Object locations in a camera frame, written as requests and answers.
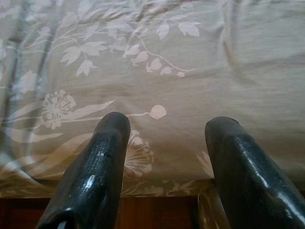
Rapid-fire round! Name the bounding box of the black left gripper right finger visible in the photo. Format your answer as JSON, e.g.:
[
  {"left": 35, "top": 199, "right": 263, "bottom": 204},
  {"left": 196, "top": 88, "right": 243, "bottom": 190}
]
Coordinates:
[{"left": 204, "top": 116, "right": 305, "bottom": 229}]

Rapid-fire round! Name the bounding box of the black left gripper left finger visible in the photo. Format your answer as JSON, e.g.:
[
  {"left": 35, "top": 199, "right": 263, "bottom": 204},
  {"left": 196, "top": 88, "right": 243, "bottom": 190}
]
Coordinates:
[{"left": 35, "top": 112, "right": 131, "bottom": 229}]

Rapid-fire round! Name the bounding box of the grey floral bed sheet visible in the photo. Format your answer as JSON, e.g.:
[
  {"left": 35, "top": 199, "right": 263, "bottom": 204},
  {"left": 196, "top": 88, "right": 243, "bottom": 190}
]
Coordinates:
[{"left": 0, "top": 0, "right": 305, "bottom": 198}]

